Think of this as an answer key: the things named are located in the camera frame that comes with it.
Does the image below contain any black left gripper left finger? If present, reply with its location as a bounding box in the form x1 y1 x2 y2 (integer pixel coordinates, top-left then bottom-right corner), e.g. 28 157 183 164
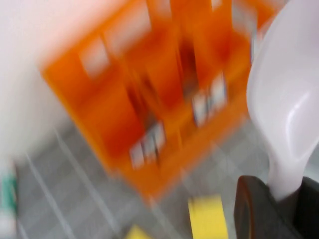
233 175 304 239

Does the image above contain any paper label with spoon character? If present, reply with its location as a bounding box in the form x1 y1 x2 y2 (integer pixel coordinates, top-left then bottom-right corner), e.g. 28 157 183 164
129 121 167 170

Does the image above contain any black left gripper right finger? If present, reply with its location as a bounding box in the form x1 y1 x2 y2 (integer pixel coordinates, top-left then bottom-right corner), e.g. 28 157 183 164
298 175 319 239

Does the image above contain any orange plastic cutlery holder crate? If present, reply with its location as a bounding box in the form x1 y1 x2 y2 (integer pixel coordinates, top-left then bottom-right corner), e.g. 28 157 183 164
41 0 277 202

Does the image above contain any white green glue stick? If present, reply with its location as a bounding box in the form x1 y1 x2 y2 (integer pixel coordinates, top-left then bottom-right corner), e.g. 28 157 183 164
0 159 18 239

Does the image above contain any grey checkered tablecloth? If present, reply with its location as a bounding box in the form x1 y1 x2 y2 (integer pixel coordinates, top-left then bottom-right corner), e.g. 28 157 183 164
0 119 319 239

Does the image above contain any yellow foam cube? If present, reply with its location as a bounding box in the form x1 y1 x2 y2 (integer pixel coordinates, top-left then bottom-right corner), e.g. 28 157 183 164
187 196 229 238
126 225 151 239

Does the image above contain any pale pink plastic spoon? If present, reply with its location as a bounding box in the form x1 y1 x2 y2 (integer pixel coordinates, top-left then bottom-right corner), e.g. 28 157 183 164
246 0 319 201

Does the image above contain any paper label with fork character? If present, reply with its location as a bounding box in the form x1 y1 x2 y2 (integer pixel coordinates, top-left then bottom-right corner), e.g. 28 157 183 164
192 71 228 128

